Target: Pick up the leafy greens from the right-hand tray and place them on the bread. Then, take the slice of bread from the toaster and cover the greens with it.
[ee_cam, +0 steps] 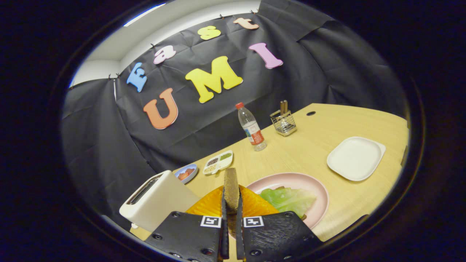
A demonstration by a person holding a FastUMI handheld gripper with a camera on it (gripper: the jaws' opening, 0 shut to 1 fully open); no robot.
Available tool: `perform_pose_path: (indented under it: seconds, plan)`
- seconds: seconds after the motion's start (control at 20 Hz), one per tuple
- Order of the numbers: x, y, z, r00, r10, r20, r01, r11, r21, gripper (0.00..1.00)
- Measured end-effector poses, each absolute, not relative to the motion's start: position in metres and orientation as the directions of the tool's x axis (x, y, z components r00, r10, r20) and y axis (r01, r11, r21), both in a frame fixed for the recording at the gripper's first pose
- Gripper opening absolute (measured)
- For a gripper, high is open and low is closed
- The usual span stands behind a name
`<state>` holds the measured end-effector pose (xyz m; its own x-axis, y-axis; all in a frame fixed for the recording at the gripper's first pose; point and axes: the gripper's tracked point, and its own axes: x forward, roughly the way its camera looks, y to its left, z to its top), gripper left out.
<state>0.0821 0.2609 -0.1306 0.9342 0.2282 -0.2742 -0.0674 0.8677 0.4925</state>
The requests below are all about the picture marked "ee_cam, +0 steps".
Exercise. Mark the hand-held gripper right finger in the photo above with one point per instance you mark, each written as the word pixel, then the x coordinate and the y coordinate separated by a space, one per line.
pixel 239 236

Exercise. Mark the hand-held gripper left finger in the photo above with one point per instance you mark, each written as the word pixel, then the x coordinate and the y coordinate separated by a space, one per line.
pixel 224 236

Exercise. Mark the brown bread slice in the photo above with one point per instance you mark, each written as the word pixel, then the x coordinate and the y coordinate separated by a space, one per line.
pixel 231 189

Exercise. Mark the green lettuce leaf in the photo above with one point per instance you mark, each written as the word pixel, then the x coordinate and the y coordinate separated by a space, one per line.
pixel 291 200

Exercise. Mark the white toaster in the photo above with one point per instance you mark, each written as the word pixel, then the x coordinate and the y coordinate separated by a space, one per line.
pixel 164 203

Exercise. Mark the red food pieces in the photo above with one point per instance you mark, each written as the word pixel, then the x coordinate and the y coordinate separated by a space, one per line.
pixel 185 174

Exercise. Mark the white divided seasoning tray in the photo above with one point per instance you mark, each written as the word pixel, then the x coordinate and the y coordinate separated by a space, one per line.
pixel 217 162

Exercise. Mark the small blue plate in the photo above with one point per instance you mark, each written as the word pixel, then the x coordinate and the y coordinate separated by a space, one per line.
pixel 192 168

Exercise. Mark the pink round plate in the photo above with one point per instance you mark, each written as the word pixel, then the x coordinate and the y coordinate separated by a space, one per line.
pixel 313 182

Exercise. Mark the clear plastic water bottle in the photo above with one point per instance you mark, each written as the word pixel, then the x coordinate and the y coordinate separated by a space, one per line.
pixel 252 129

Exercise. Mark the metal mesh utensil holder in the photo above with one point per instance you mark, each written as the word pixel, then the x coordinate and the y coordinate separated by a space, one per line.
pixel 284 125

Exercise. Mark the wooden utensils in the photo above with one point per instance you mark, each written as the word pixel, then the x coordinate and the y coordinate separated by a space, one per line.
pixel 283 107

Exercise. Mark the white square plate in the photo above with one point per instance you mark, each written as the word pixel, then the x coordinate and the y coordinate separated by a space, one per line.
pixel 355 158

